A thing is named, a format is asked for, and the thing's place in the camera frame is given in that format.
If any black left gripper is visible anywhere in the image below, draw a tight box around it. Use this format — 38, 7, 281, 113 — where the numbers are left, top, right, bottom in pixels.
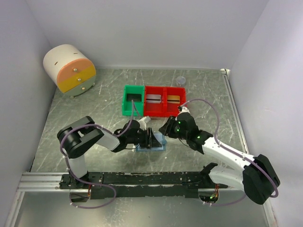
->
127, 128, 162, 148

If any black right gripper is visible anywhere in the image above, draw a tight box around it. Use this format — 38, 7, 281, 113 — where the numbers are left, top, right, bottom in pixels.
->
159, 115, 189, 140

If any blue card holder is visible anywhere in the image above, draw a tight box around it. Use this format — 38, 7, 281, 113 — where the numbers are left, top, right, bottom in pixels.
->
135, 132, 167, 152

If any red plastic bin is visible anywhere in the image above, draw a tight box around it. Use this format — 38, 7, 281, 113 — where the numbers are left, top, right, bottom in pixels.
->
143, 86, 166, 117
165, 87, 186, 117

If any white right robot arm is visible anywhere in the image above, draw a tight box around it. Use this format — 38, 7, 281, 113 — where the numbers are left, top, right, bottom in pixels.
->
159, 113, 280, 205

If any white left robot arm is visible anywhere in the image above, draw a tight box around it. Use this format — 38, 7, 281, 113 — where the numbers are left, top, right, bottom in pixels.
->
57, 116, 166, 189

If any gold credit card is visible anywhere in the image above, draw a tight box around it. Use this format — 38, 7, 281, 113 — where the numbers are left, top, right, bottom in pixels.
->
167, 95, 180, 104

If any silver credit card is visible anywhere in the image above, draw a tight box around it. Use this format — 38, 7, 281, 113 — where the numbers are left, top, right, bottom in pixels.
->
146, 94, 162, 104

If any black credit card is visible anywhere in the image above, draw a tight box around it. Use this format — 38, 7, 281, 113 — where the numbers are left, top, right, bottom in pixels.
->
126, 93, 142, 102

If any green plastic bin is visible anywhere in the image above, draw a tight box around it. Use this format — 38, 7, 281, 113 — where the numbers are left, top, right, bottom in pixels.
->
122, 85, 145, 116

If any small clear plastic cup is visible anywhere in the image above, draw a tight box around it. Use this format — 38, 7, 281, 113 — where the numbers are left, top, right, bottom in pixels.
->
176, 76, 186, 87

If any round pastel drawer cabinet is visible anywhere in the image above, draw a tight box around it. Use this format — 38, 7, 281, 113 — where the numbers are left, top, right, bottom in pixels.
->
43, 44, 97, 97

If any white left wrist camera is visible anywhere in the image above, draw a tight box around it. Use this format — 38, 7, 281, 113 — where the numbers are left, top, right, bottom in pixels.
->
138, 116, 151, 125

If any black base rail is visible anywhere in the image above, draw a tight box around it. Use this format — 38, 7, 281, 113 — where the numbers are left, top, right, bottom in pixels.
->
59, 171, 216, 200

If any aluminium frame rail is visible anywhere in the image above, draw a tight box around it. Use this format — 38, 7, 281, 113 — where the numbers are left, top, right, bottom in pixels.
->
220, 69, 250, 154

